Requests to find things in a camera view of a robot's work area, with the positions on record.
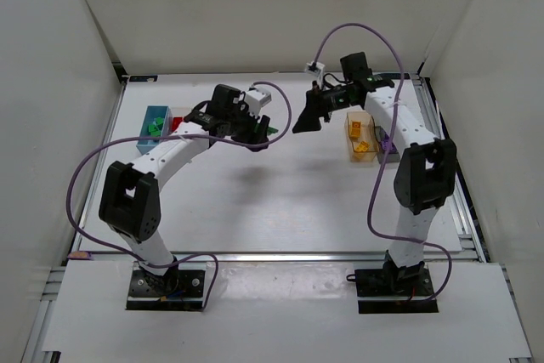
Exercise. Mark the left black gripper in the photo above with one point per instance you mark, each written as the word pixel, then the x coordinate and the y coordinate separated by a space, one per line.
pixel 249 126

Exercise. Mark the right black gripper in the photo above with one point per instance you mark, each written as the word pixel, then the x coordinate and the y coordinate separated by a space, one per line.
pixel 320 99

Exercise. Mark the yellow rounded lego brick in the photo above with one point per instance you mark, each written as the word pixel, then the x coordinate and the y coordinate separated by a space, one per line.
pixel 354 129

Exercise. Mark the purple flower lego piece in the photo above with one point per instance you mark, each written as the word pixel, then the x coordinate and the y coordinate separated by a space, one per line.
pixel 384 141

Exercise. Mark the small green lego brick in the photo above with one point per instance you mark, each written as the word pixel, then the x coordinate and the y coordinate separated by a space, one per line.
pixel 154 131

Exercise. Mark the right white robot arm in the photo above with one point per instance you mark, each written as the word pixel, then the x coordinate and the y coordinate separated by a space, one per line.
pixel 426 172

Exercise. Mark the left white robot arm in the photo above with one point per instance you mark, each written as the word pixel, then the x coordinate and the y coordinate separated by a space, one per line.
pixel 130 203

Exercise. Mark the amber transparent container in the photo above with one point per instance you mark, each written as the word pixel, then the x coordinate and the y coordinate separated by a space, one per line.
pixel 367 123

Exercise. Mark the smoky grey transparent container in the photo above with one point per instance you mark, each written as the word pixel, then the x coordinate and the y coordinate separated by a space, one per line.
pixel 386 151

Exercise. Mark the blue container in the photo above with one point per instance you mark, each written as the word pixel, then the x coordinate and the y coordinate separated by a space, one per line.
pixel 152 112

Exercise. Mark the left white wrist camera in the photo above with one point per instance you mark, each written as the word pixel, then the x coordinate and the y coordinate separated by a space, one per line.
pixel 256 99

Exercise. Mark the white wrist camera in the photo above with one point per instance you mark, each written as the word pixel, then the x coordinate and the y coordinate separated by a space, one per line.
pixel 315 69
pixel 256 99

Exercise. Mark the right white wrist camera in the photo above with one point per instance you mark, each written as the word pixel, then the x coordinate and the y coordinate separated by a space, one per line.
pixel 315 69

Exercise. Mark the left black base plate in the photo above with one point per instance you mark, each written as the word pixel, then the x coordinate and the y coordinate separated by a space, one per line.
pixel 178 290

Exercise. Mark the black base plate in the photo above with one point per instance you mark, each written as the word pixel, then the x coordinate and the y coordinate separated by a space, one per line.
pixel 178 290
pixel 387 291

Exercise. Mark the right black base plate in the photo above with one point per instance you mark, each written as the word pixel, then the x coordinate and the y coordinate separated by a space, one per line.
pixel 387 291

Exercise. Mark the aluminium table frame rail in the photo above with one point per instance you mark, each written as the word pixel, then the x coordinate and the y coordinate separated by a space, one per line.
pixel 462 207

